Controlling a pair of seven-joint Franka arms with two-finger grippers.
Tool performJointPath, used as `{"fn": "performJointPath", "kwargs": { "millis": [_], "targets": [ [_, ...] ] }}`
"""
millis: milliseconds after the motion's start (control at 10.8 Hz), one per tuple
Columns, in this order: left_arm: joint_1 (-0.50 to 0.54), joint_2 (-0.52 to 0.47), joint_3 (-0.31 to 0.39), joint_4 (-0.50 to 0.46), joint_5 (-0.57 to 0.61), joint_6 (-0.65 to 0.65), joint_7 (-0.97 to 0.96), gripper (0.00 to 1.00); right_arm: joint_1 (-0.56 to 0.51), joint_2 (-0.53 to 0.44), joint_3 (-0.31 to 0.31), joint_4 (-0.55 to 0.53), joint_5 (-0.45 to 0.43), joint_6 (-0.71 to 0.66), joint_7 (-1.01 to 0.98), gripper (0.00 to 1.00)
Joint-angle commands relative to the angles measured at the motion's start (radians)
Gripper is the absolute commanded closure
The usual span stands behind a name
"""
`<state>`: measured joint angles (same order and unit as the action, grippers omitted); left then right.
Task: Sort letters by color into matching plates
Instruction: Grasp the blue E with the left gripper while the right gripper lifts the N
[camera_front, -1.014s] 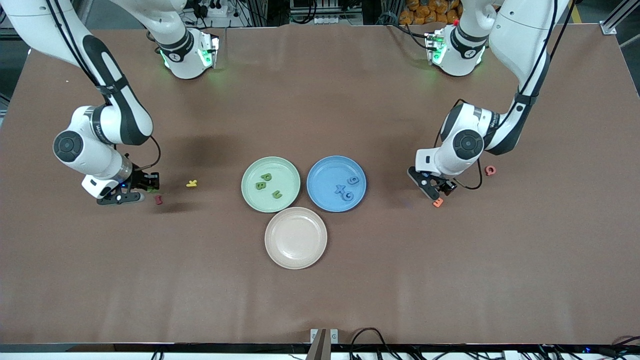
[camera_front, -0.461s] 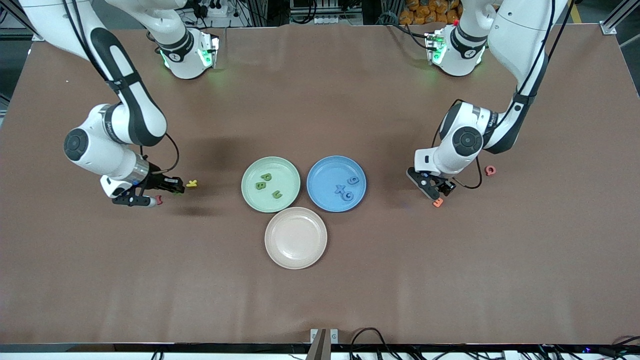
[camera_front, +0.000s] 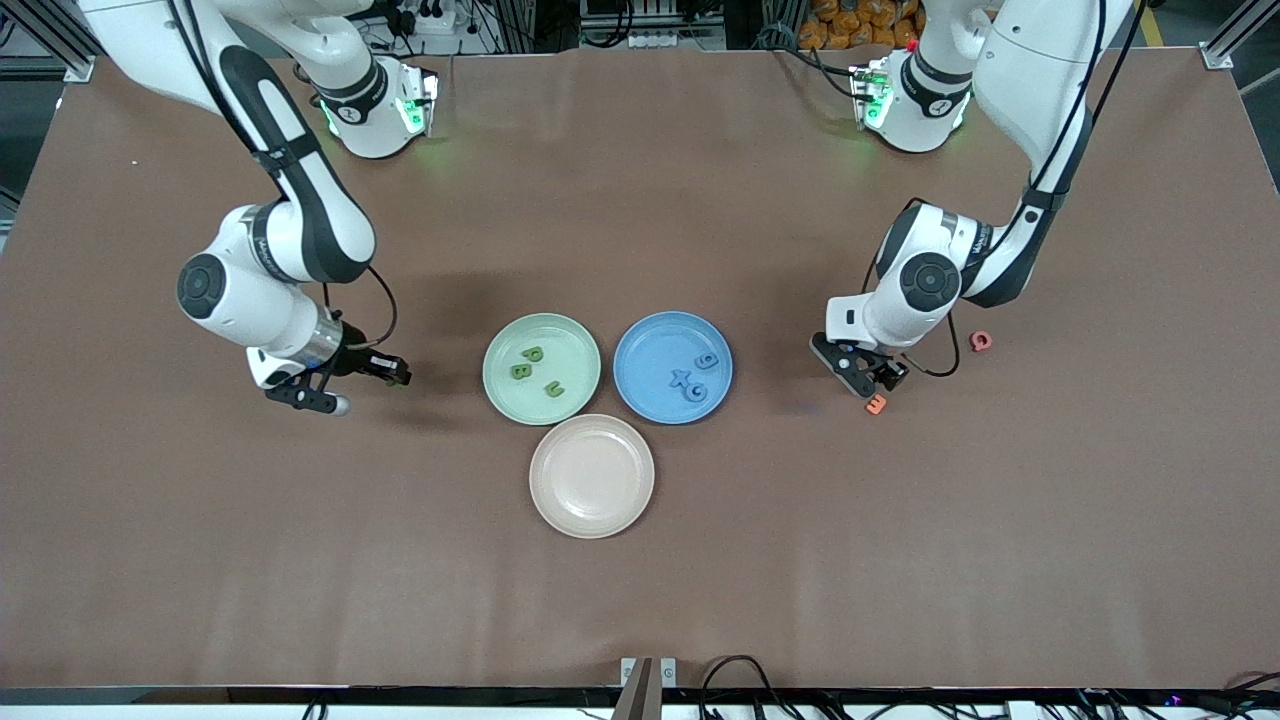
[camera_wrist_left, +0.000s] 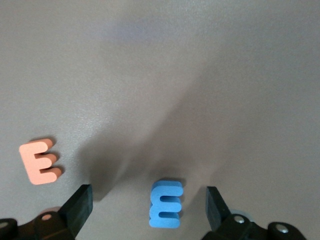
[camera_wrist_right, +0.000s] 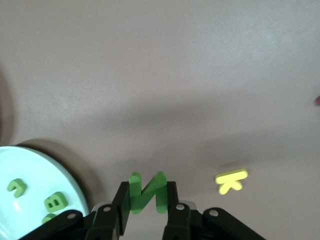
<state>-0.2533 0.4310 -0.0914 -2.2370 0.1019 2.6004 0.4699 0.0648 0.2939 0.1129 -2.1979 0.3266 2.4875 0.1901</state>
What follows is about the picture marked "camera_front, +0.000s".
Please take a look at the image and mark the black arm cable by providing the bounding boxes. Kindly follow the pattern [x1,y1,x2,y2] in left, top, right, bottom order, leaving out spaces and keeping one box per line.
[170,0,399,351]
[860,0,1146,379]

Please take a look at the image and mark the aluminium frame post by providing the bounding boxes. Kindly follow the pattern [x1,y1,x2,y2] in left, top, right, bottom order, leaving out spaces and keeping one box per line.
[1203,0,1280,71]
[0,0,97,83]

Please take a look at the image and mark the long white power strip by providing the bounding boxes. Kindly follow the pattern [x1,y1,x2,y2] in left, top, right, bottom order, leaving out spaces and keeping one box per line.
[628,30,723,51]

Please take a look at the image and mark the beige round plate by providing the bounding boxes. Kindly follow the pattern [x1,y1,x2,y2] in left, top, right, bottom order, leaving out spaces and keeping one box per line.
[529,413,656,540]

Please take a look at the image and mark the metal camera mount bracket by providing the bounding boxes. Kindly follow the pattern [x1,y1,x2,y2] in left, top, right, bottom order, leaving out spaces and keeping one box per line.
[612,656,679,720]

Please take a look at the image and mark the black table edge rail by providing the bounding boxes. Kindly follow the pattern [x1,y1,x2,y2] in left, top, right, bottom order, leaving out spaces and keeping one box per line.
[0,686,1280,720]

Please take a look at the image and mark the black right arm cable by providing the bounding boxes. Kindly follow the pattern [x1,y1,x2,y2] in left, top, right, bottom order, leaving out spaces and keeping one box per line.
[170,0,399,351]

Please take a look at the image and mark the blue round plate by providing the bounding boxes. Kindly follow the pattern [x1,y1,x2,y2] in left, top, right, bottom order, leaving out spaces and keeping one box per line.
[613,311,734,426]

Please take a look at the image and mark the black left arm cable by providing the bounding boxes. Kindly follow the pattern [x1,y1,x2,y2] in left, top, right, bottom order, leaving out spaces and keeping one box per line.
[860,0,1146,379]

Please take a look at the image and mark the green round plate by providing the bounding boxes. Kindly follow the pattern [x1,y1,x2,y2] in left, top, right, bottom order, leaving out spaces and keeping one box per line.
[483,313,602,427]

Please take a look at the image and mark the pile of orange bags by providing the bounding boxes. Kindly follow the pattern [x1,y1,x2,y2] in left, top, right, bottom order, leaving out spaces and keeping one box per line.
[797,0,926,51]

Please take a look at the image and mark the black looped floor cable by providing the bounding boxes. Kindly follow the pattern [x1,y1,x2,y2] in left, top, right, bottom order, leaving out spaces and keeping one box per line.
[698,654,831,720]

